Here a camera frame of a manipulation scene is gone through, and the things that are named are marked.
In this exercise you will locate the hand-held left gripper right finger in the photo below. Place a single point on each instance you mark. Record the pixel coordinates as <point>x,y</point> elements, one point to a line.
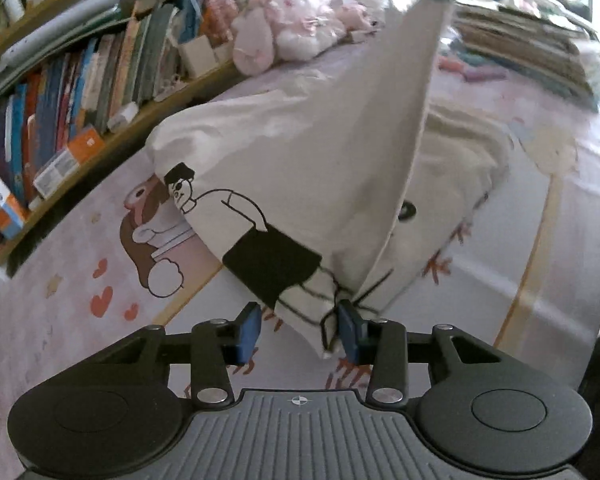
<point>350,332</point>

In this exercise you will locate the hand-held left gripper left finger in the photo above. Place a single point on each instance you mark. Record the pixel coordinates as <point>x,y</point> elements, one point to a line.
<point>247,335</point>

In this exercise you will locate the cream cartoon print t-shirt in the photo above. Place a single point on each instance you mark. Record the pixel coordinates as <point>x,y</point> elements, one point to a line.
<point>305,160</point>

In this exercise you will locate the orange marker pen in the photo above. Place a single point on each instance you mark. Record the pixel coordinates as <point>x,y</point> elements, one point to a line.
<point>472,74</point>

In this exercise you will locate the stack of flat books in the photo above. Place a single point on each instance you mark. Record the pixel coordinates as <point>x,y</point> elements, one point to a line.
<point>525,45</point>

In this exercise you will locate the pink checked cartoon mat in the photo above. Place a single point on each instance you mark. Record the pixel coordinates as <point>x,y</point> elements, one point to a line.
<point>80,320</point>

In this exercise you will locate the pink white plush toy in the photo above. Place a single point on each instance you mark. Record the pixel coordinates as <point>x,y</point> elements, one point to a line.
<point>285,25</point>

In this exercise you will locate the flat orange white box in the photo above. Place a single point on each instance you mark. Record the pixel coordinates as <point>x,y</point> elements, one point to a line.
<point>67,157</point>

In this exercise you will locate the white rounded small box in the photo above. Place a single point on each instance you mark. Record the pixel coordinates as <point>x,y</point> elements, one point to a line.
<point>121,115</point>

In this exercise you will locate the open white cardboard box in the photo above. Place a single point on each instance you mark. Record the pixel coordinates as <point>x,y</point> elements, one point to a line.
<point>200,55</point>

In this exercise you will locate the pink card with clips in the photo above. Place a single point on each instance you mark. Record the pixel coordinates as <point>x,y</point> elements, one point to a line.
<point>170,82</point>

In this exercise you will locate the row of colourful books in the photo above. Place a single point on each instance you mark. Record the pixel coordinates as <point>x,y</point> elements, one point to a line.
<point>80,90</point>

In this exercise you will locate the white tablet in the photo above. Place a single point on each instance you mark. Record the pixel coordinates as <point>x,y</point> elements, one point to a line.
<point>55,30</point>

